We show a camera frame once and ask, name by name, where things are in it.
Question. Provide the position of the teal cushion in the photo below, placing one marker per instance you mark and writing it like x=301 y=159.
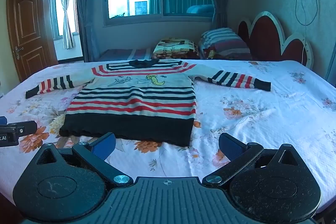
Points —
x=200 y=8

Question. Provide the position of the floral bed sheet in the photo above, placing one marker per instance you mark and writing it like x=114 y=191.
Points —
x=262 y=121

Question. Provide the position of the striped knit sweater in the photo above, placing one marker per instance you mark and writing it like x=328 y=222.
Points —
x=131 y=98

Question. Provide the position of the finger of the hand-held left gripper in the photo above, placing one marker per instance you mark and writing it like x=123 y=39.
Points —
x=2 y=119
x=27 y=127

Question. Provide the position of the striped pillow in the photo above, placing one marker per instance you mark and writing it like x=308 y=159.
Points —
x=225 y=41

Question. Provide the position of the brown wooden door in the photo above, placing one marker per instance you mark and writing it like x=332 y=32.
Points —
x=29 y=29

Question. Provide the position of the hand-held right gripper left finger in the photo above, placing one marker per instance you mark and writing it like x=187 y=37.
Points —
x=104 y=146

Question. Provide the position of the white sheer curtain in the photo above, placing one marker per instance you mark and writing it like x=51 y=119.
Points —
x=67 y=16

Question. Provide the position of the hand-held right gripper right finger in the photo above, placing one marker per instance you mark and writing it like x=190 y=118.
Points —
x=231 y=146

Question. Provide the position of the red scalloped headboard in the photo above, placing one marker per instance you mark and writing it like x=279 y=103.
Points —
x=265 y=37

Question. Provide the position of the folded printed blanket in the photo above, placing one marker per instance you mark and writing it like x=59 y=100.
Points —
x=173 y=47

